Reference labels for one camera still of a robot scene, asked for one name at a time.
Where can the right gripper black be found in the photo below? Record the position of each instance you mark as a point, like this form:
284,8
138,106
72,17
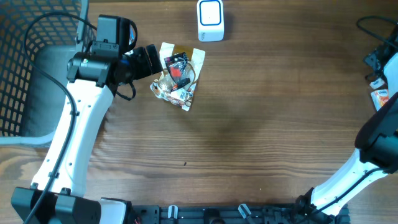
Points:
372,60

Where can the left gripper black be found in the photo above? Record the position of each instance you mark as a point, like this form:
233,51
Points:
145,69

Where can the hex wrench set package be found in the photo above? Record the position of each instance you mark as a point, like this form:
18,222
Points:
176,66

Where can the orange Kleenex tissue pack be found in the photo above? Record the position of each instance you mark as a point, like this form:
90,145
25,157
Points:
379,98

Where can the beige snack bag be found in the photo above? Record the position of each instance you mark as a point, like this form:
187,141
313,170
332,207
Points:
162,87

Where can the red Kleenex tissue pack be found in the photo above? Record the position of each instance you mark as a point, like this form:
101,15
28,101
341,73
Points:
377,83

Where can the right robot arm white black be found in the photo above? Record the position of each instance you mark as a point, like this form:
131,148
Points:
374,157

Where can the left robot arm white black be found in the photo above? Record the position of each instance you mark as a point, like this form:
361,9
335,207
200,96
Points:
56,193

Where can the white barcode scanner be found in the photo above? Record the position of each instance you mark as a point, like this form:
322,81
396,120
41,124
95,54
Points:
210,20

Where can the black mesh plastic basket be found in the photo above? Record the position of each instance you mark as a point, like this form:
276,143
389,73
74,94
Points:
36,37

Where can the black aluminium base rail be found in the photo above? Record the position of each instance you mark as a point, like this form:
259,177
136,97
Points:
268,214

